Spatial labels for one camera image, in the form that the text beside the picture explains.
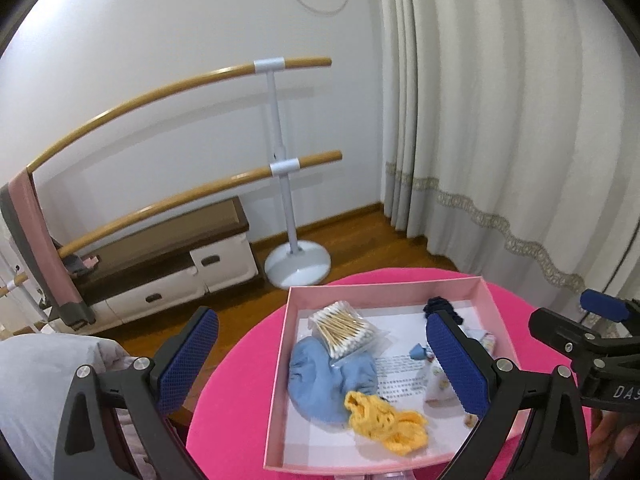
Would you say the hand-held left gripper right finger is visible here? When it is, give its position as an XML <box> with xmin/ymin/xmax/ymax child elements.
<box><xmin>425</xmin><ymin>309</ymin><xmax>593</xmax><ymax>480</ymax></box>

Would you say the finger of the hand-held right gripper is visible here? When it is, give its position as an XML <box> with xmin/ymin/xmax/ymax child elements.
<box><xmin>579</xmin><ymin>288</ymin><xmax>640</xmax><ymax>328</ymax></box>
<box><xmin>529</xmin><ymin>307</ymin><xmax>611</xmax><ymax>378</ymax></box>

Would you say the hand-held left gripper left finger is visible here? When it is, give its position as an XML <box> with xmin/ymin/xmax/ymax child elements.
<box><xmin>54</xmin><ymin>306</ymin><xmax>221</xmax><ymax>480</ymax></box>

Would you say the navy knitted scrunchie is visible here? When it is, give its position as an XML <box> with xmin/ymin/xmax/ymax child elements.
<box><xmin>422</xmin><ymin>296</ymin><xmax>463</xmax><ymax>321</ymax></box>

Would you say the yellow crochet piece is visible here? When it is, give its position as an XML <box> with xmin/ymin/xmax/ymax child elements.
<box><xmin>344</xmin><ymin>390</ymin><xmax>430</xmax><ymax>457</ymax></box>

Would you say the bag of cotton swabs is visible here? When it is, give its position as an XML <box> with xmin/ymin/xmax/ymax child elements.
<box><xmin>307</xmin><ymin>301</ymin><xmax>391</xmax><ymax>361</ymax></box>

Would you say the light blue cloth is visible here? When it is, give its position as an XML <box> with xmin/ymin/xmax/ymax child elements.
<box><xmin>287</xmin><ymin>336</ymin><xmax>379</xmax><ymax>423</ymax></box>

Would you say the pink cardboard box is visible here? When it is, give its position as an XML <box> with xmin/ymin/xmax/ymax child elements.
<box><xmin>263</xmin><ymin>276</ymin><xmax>543</xmax><ymax>476</ymax></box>

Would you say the person's right hand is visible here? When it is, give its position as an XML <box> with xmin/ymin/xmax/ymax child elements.
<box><xmin>590</xmin><ymin>407</ymin><xmax>626</xmax><ymax>476</ymax></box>

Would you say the pink round tablecloth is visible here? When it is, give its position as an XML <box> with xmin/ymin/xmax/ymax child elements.
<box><xmin>186</xmin><ymin>267</ymin><xmax>596</xmax><ymax>480</ymax></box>

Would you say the white printed paper sheet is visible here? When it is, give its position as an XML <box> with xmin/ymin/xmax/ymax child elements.
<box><xmin>285</xmin><ymin>300</ymin><xmax>476</xmax><ymax>461</ymax></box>

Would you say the brown and white bench cabinet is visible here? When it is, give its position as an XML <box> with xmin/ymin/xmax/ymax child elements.
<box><xmin>47</xmin><ymin>196</ymin><xmax>260</xmax><ymax>333</ymax></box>

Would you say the small grey pink cloth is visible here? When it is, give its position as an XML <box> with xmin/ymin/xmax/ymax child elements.
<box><xmin>62</xmin><ymin>254</ymin><xmax>99</xmax><ymax>278</ymax></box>

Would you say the grey white quilt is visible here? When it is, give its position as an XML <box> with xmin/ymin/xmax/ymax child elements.
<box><xmin>0</xmin><ymin>330</ymin><xmax>156</xmax><ymax>480</ymax></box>

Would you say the pink and grey towel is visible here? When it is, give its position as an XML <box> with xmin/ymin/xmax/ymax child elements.
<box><xmin>0</xmin><ymin>167</ymin><xmax>97</xmax><ymax>326</ymax></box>

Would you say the wooden ballet barre stand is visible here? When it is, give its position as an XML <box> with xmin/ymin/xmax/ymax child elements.
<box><xmin>0</xmin><ymin>55</ymin><xmax>333</xmax><ymax>331</ymax></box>

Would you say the cream pleated curtain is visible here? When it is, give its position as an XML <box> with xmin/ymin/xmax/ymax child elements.
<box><xmin>375</xmin><ymin>0</ymin><xmax>640</xmax><ymax>341</ymax></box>

